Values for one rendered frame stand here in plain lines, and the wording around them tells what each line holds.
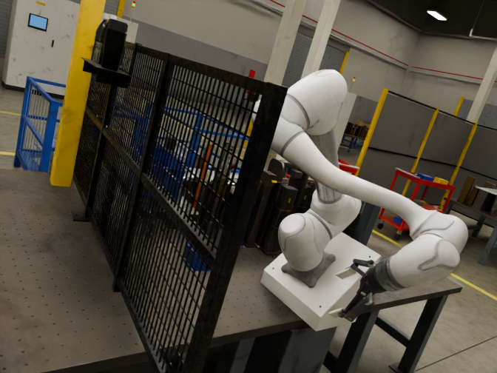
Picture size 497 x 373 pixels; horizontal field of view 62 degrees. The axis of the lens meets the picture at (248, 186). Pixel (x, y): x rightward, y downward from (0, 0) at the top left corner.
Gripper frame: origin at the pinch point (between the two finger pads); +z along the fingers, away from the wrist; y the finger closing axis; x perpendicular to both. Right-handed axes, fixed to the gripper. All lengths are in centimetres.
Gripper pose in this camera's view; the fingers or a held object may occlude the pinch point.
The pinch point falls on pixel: (337, 294)
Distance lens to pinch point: 138.0
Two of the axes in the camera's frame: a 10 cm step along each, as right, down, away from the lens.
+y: -2.8, 7.4, -6.1
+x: 8.2, 5.2, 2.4
